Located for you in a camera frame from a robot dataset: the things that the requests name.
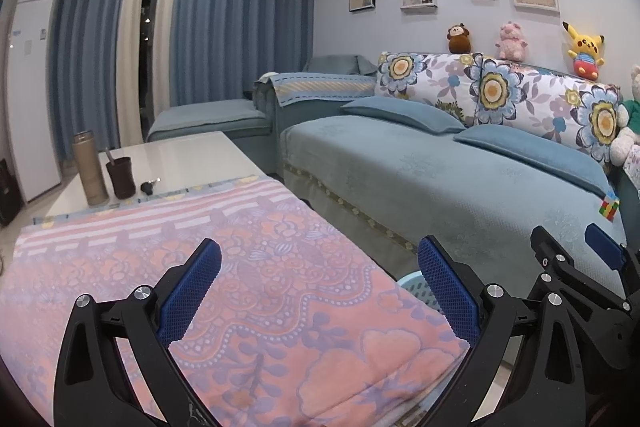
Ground brown monkey plush toy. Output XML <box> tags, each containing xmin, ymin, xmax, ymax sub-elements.
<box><xmin>446</xmin><ymin>23</ymin><xmax>473</xmax><ymax>55</ymax></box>

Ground blue sofa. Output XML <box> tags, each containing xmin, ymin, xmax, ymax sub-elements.
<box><xmin>146</xmin><ymin>52</ymin><xmax>640</xmax><ymax>303</ymax></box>

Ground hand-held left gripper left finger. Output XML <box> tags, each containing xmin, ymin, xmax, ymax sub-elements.
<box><xmin>52</xmin><ymin>237</ymin><xmax>223</xmax><ymax>427</ymax></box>

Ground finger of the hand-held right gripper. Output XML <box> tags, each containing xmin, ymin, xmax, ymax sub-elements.
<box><xmin>531</xmin><ymin>224</ymin><xmax>628</xmax><ymax>310</ymax></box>
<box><xmin>585</xmin><ymin>223</ymin><xmax>640</xmax><ymax>295</ymax></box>

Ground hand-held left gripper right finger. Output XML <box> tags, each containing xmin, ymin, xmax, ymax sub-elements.
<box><xmin>417</xmin><ymin>234</ymin><xmax>588</xmax><ymax>427</ymax></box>

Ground yellow plush toy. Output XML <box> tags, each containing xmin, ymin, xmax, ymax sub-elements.
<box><xmin>562</xmin><ymin>21</ymin><xmax>607</xmax><ymax>81</ymax></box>

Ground light blue plastic basket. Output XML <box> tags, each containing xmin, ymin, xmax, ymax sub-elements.
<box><xmin>397</xmin><ymin>273</ymin><xmax>443</xmax><ymax>314</ymax></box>

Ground pink patterned blanket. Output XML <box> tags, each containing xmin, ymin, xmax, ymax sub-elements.
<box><xmin>0</xmin><ymin>177</ymin><xmax>471</xmax><ymax>427</ymax></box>

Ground white refrigerator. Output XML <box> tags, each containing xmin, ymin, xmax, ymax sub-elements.
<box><xmin>5</xmin><ymin>0</ymin><xmax>63</xmax><ymax>202</ymax></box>

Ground beige thermos bottle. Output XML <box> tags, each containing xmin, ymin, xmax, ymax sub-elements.
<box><xmin>72</xmin><ymin>130</ymin><xmax>110</xmax><ymax>206</ymax></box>

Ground white coffee table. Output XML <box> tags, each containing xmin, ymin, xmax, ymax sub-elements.
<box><xmin>45</xmin><ymin>131</ymin><xmax>273</xmax><ymax>220</ymax></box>

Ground blue velvet pillow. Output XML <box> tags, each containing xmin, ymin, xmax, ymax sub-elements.
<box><xmin>340</xmin><ymin>98</ymin><xmax>468</xmax><ymax>135</ymax></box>
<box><xmin>452</xmin><ymin>124</ymin><xmax>613</xmax><ymax>198</ymax></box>

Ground floral sofa cushion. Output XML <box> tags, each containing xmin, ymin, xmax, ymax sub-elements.
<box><xmin>374</xmin><ymin>52</ymin><xmax>485</xmax><ymax>128</ymax></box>
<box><xmin>547</xmin><ymin>79</ymin><xmax>626</xmax><ymax>165</ymax></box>
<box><xmin>470</xmin><ymin>57</ymin><xmax>571</xmax><ymax>142</ymax></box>

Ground white bunny plush toy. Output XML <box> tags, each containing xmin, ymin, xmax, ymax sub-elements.
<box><xmin>609</xmin><ymin>64</ymin><xmax>640</xmax><ymax>168</ymax></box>

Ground colourful puzzle cube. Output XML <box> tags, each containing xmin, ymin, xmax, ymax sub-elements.
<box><xmin>599</xmin><ymin>189</ymin><xmax>621</xmax><ymax>222</ymax></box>

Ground blue curtain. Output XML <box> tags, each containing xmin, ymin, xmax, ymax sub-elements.
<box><xmin>169</xmin><ymin>0</ymin><xmax>317</xmax><ymax>108</ymax></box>
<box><xmin>46</xmin><ymin>0</ymin><xmax>143</xmax><ymax>162</ymax></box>

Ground pink pig plush toy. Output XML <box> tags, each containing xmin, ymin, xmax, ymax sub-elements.
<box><xmin>495</xmin><ymin>21</ymin><xmax>528</xmax><ymax>62</ymax></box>

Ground black guitar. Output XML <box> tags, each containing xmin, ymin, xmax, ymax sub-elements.
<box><xmin>0</xmin><ymin>159</ymin><xmax>23</xmax><ymax>228</ymax></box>

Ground dark brown cup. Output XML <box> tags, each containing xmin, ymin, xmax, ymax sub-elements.
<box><xmin>105</xmin><ymin>157</ymin><xmax>137</xmax><ymax>199</ymax></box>

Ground blue striped armrest cover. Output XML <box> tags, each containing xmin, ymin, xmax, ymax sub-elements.
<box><xmin>254</xmin><ymin>71</ymin><xmax>377</xmax><ymax>108</ymax></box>

